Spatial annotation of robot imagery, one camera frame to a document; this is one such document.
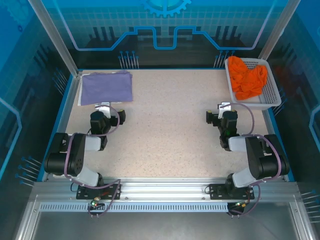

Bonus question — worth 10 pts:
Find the folded purple t-shirt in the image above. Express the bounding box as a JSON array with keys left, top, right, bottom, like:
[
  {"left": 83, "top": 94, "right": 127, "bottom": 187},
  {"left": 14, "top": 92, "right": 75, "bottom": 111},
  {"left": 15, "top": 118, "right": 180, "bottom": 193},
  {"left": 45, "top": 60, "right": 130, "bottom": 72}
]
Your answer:
[{"left": 80, "top": 70, "right": 134, "bottom": 106}]

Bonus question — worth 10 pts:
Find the right power connector with LED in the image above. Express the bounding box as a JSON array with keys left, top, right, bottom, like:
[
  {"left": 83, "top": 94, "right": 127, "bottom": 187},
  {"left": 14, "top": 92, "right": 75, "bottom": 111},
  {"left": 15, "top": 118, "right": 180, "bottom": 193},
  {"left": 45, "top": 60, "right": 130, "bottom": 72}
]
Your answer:
[{"left": 228, "top": 199, "right": 251, "bottom": 210}]

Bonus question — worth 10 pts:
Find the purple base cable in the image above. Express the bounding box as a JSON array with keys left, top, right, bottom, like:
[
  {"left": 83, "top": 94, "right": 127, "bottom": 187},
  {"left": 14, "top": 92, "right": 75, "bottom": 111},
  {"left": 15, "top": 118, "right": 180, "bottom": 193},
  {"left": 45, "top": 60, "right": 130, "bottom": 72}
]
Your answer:
[
  {"left": 87, "top": 178, "right": 123, "bottom": 219},
  {"left": 227, "top": 181, "right": 262, "bottom": 218}
]

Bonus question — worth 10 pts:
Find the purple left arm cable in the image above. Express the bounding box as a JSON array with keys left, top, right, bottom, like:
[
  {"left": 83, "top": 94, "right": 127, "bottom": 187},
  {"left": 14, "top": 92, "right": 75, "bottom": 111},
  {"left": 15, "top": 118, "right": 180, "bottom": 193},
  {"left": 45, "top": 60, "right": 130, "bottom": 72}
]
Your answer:
[{"left": 64, "top": 104, "right": 121, "bottom": 180}]

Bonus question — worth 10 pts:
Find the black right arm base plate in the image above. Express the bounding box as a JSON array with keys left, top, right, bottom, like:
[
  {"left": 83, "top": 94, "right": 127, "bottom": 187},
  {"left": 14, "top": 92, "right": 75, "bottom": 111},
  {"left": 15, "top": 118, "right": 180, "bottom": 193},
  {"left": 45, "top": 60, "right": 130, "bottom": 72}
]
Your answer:
[{"left": 208, "top": 183, "right": 256, "bottom": 200}]

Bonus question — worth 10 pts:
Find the power connector with led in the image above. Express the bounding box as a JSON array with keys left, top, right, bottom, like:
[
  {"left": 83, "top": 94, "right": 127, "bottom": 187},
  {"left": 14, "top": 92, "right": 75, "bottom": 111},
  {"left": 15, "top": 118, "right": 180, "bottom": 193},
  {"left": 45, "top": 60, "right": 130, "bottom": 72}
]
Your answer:
[
  {"left": 90, "top": 196, "right": 105, "bottom": 210},
  {"left": 228, "top": 199, "right": 251, "bottom": 210}
]

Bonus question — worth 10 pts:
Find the slotted grey cable duct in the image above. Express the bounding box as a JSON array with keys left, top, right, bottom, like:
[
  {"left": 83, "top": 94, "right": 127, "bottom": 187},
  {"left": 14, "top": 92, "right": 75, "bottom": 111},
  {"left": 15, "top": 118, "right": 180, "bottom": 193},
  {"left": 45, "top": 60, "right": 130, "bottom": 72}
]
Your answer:
[{"left": 38, "top": 202, "right": 230, "bottom": 212}]

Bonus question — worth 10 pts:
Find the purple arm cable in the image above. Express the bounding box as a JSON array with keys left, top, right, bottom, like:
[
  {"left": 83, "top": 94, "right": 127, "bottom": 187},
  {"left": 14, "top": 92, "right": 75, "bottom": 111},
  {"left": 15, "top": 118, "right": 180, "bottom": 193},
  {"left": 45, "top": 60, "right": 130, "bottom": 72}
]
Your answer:
[
  {"left": 219, "top": 102, "right": 282, "bottom": 187},
  {"left": 64, "top": 104, "right": 121, "bottom": 180}
]

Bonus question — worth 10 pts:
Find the left power connector with LED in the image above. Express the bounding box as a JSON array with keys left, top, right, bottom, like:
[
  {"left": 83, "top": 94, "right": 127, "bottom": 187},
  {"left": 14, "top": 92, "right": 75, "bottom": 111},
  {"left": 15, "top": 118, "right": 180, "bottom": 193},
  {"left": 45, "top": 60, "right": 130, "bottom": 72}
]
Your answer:
[{"left": 90, "top": 196, "right": 105, "bottom": 210}]

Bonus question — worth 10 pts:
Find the aluminium right frame post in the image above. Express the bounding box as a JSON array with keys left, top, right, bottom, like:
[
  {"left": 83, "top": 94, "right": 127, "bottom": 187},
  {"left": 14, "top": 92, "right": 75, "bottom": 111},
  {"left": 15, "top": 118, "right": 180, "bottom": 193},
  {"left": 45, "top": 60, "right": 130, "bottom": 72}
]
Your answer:
[{"left": 257, "top": 0, "right": 303, "bottom": 66}]

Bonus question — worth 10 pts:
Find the grey metal lower tray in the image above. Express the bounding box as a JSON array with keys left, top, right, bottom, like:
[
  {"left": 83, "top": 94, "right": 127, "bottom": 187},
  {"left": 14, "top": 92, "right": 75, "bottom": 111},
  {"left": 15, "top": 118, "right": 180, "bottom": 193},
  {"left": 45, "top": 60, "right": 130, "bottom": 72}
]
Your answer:
[{"left": 14, "top": 194, "right": 320, "bottom": 240}]

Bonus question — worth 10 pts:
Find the aluminium frame post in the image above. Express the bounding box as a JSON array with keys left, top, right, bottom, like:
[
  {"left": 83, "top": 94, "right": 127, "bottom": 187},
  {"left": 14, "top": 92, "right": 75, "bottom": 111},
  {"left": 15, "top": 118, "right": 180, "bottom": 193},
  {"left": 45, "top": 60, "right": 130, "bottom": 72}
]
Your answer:
[
  {"left": 257, "top": 0, "right": 303, "bottom": 66},
  {"left": 26, "top": 0, "right": 83, "bottom": 78}
]

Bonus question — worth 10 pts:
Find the aluminium front rail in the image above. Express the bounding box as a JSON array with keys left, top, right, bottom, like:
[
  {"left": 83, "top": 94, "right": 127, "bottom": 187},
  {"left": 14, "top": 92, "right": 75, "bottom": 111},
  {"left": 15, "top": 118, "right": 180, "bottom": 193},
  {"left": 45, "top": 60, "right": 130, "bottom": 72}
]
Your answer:
[{"left": 32, "top": 176, "right": 301, "bottom": 201}]

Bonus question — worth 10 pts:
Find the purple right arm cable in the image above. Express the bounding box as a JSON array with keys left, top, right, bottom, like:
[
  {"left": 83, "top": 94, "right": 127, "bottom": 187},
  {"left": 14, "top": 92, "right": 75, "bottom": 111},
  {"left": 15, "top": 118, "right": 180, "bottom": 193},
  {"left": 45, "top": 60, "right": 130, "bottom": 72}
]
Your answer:
[{"left": 219, "top": 102, "right": 282, "bottom": 187}]

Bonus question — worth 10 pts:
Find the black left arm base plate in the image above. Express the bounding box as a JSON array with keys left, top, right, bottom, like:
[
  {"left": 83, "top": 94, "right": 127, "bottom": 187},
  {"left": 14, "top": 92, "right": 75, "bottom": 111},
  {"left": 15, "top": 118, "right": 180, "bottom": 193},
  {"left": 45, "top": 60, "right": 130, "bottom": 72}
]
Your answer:
[{"left": 76, "top": 183, "right": 122, "bottom": 200}]

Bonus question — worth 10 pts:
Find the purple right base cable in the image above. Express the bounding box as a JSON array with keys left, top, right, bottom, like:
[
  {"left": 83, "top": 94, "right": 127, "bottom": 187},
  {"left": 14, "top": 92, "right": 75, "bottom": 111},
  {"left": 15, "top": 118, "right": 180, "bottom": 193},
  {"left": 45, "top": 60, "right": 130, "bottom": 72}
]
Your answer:
[{"left": 227, "top": 181, "right": 262, "bottom": 218}]

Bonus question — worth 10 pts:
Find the aluminium left frame post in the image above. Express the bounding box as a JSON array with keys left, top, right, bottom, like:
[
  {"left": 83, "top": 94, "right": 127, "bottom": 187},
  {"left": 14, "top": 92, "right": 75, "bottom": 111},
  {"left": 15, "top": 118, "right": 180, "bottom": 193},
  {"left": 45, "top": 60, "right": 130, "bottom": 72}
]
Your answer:
[{"left": 26, "top": 0, "right": 83, "bottom": 78}]

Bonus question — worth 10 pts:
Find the orange t-shirt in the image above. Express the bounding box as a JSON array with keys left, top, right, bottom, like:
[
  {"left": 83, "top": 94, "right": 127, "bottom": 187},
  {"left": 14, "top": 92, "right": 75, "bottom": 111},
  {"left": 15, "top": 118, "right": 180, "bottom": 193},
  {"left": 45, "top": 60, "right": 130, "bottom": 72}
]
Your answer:
[{"left": 228, "top": 56, "right": 269, "bottom": 100}]

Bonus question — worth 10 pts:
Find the white perforated plastic basket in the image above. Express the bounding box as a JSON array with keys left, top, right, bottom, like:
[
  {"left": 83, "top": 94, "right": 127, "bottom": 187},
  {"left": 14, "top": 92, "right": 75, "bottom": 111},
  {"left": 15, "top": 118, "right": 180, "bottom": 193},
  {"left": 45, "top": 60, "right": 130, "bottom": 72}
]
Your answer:
[{"left": 224, "top": 56, "right": 283, "bottom": 111}]

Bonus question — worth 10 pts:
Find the aluminium left side rail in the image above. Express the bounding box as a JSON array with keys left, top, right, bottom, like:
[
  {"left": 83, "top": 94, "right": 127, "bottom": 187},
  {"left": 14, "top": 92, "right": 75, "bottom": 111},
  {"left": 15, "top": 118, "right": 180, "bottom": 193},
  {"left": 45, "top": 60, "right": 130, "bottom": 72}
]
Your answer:
[{"left": 41, "top": 73, "right": 83, "bottom": 182}]

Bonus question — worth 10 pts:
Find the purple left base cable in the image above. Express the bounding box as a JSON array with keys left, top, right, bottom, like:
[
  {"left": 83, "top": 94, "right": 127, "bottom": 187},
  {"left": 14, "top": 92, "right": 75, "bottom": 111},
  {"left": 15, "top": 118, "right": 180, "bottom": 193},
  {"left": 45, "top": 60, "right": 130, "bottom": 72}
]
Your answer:
[{"left": 87, "top": 178, "right": 123, "bottom": 219}]

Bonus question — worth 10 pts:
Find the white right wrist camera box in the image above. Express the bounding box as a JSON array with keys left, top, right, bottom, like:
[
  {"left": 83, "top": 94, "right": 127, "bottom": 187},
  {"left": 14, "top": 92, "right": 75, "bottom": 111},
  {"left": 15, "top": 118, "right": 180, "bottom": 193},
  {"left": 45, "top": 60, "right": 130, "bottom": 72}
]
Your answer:
[{"left": 216, "top": 101, "right": 235, "bottom": 120}]

